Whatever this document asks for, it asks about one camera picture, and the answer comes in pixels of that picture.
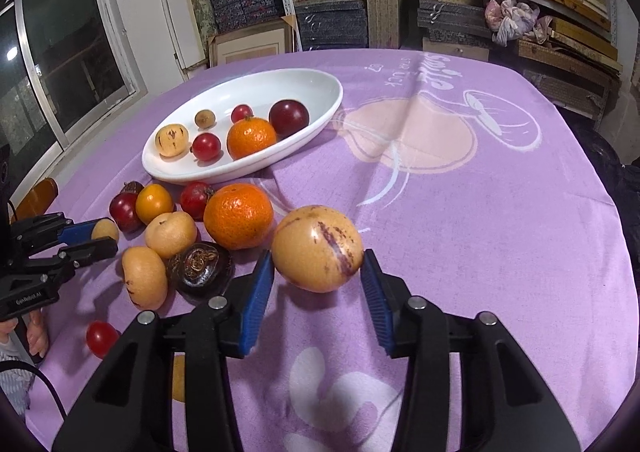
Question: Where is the large yellow pepino melon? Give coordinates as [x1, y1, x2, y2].
[271, 205, 365, 294]

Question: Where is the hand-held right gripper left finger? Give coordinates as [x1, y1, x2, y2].
[51, 248, 275, 452]

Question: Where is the purple printed tablecloth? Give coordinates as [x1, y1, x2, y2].
[20, 48, 640, 452]

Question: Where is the pile of blue floral boxes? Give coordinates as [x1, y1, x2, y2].
[207, 0, 286, 33]

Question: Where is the pink cloth bundle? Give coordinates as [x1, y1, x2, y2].
[482, 0, 553, 47]

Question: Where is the small dark purple plum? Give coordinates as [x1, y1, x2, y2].
[268, 99, 309, 137]

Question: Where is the yellow orange tomato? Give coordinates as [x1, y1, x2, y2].
[135, 183, 176, 226]

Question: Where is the red cherry tomato with calyx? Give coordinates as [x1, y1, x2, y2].
[190, 132, 222, 162]
[179, 181, 216, 221]

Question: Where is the black bag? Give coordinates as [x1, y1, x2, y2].
[565, 102, 640, 213]

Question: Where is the purple striped pepino melon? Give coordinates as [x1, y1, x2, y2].
[121, 246, 169, 311]

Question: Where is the wooden picture frame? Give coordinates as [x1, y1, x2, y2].
[207, 22, 296, 68]

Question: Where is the orange mandarin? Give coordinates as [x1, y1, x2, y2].
[203, 183, 274, 251]
[227, 116, 277, 160]

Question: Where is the person's left forearm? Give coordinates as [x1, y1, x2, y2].
[0, 336, 28, 415]

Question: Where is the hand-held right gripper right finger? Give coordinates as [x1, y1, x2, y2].
[361, 248, 581, 452]

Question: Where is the white oval plate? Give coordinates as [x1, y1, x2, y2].
[142, 68, 344, 184]

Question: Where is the small pale pepino melon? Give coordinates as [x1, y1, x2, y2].
[154, 123, 191, 158]

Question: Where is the stack of dark grey boxes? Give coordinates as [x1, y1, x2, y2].
[292, 0, 371, 53]
[417, 0, 493, 43]

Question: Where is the upright woven straw box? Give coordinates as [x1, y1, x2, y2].
[385, 0, 404, 50]
[366, 0, 386, 50]

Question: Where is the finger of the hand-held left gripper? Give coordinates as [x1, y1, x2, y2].
[11, 213, 97, 254]
[25, 237, 120, 284]

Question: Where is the black cable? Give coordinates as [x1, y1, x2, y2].
[0, 361, 68, 420]

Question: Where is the white framed sliding window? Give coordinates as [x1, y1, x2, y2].
[0, 0, 146, 168]

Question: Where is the tan longan with stem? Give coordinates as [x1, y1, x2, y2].
[91, 219, 120, 244]

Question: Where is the pale elongated pepino melon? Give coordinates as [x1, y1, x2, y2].
[145, 211, 198, 260]

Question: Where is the white leaning panel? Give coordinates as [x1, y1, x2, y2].
[156, 0, 207, 70]

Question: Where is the grey metal shelf rack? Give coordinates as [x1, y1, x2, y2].
[267, 0, 623, 83]

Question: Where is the person's left hand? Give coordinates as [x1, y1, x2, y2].
[27, 309, 50, 359]

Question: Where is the large red plum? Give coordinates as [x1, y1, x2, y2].
[109, 192, 142, 234]

